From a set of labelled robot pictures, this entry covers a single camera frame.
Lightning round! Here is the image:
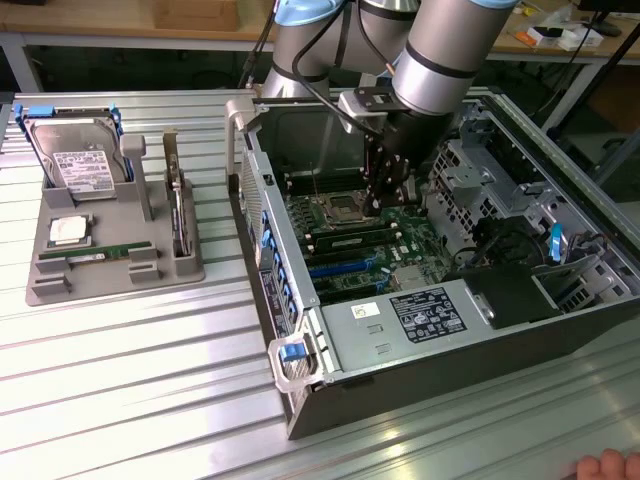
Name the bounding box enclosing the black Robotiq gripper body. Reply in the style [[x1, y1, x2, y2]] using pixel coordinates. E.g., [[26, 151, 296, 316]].
[[371, 108, 462, 172]]

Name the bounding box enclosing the green RAM stick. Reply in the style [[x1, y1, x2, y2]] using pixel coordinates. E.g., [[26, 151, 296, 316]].
[[314, 225, 395, 253], [38, 242, 153, 262]]

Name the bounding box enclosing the black RAM slot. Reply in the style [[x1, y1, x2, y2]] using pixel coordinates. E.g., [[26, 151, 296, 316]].
[[302, 219, 399, 237], [286, 179, 369, 197], [283, 169, 367, 187], [307, 244, 403, 259]]

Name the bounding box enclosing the person's hand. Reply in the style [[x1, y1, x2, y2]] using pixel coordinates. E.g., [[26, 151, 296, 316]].
[[576, 448, 640, 480]]

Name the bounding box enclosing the CPU socket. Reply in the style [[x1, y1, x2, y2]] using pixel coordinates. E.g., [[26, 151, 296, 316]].
[[319, 191, 370, 229]]

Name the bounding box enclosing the green motherboard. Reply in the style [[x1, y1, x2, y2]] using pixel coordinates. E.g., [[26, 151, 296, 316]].
[[281, 167, 451, 307]]

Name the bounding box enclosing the silver metal disk bay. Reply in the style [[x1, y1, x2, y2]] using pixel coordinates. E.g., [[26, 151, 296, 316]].
[[426, 135, 551, 262]]

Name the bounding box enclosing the blue expansion slot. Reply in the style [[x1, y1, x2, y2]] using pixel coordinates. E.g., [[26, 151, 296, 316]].
[[306, 259, 377, 281]]

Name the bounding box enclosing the silver chipset heatsink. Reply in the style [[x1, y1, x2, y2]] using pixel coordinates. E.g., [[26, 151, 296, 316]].
[[391, 266, 437, 292]]

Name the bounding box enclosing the orange and white box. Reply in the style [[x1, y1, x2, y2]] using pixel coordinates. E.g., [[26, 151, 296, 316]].
[[514, 26, 544, 47]]

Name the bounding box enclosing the wooden workbench with clutter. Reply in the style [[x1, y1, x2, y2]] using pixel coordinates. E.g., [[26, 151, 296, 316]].
[[484, 0, 640, 132]]

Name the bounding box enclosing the black fan shroud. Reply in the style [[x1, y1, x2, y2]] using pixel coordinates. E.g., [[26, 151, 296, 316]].
[[461, 264, 562, 331]]

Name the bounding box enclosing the grey power supply unit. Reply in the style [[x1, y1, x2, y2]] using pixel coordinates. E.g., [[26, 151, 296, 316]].
[[319, 278, 494, 374]]

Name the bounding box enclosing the blue plastic latch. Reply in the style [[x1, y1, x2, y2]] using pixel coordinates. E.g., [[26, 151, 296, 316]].
[[546, 223, 566, 264]]

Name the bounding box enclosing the white flat box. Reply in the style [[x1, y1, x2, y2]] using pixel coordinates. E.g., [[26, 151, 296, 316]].
[[556, 26, 604, 52]]

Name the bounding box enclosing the black slanted pole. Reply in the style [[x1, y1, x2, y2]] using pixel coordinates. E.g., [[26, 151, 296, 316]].
[[576, 19, 640, 147]]

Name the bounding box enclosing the graphics card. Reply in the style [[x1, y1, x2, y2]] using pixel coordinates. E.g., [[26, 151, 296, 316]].
[[162, 128, 196, 261]]

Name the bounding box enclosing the open black PC case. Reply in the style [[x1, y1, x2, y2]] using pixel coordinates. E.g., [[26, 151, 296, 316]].
[[225, 87, 640, 441]]

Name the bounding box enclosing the brown cardboard box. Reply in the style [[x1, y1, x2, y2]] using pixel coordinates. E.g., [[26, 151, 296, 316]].
[[151, 0, 241, 31]]

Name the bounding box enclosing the grey parts rack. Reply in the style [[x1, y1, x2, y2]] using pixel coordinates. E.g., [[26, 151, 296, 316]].
[[25, 134, 207, 308]]

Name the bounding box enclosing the silver hard disk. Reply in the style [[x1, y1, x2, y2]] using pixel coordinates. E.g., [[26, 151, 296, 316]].
[[28, 117, 127, 202]]

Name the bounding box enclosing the silver CPU chip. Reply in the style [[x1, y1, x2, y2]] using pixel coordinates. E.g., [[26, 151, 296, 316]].
[[46, 217, 94, 248]]

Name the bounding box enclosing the blue disk caddy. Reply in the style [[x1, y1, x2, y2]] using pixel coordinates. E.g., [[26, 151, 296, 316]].
[[13, 103, 136, 189]]

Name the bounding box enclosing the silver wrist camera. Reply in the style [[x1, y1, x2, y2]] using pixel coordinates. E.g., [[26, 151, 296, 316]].
[[336, 87, 397, 135]]

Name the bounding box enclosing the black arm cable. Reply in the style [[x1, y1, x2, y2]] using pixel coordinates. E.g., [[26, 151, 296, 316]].
[[291, 0, 387, 142]]

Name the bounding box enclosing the black wire bundle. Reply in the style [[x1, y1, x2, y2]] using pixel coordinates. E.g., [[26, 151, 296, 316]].
[[448, 214, 542, 282]]

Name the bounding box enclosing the aluminium profile rail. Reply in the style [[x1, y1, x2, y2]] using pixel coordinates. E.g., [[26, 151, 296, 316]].
[[492, 89, 640, 242]]

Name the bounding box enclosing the hanging black cable with plug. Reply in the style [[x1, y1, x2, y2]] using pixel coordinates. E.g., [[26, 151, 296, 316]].
[[238, 0, 279, 92]]

